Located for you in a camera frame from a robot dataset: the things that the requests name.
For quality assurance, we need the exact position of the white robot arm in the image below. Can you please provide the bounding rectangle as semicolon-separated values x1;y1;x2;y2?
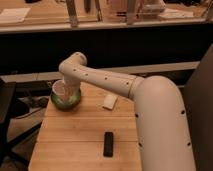
59;52;196;171

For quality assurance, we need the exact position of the green ceramic bowl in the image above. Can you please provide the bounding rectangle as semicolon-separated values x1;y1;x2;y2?
50;89;81;110

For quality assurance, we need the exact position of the black side furniture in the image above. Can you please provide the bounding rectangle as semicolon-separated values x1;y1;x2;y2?
0;78;16;166

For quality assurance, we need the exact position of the black rectangular remote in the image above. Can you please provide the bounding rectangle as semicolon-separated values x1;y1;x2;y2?
103;132;114;157

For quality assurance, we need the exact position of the small white block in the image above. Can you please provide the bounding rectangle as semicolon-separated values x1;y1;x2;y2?
103;94;118;110

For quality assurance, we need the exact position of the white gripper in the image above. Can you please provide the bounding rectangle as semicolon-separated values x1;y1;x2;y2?
62;76;80;99

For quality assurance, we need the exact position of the dark chair back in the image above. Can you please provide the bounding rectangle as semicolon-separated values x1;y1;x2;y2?
184;43;213;171

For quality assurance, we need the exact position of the white ceramic cup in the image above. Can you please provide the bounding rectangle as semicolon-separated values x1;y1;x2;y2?
52;80;70;101

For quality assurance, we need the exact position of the white paper sheet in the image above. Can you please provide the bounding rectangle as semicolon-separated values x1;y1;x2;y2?
0;8;30;24

